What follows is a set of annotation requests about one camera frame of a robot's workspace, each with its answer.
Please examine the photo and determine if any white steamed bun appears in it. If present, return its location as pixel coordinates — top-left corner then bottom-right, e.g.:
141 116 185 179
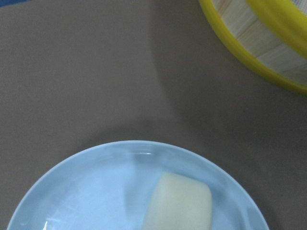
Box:
142 172 213 230

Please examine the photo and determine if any yellow bamboo steamer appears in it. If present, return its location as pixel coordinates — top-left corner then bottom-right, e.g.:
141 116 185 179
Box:
199 0 307 95

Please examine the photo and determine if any light blue plate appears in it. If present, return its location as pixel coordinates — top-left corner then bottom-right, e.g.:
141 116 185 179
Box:
8 140 268 230

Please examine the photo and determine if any brown paper table cover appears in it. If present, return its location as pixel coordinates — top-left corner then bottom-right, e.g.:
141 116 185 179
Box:
0 0 307 230

